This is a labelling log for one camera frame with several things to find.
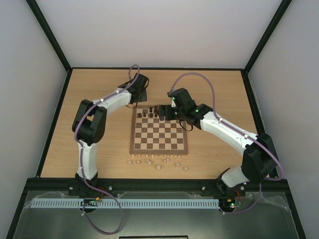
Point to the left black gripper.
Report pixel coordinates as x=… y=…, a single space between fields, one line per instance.
x=144 y=98

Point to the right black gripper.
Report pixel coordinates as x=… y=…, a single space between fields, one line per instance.
x=163 y=112

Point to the wooden chess board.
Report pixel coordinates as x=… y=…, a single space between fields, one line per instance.
x=155 y=136

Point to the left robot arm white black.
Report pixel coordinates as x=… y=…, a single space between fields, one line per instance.
x=89 y=128

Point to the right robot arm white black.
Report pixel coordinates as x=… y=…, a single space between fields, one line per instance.
x=258 y=151

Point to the right controller board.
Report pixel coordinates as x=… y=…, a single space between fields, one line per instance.
x=230 y=203

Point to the controller board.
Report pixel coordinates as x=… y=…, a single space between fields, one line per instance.
x=91 y=202
x=230 y=203

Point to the left controller board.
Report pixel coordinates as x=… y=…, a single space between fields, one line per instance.
x=91 y=202

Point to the black frame rail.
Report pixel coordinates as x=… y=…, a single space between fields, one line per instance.
x=207 y=188

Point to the white slotted cable duct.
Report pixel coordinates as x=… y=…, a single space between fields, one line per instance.
x=129 y=203

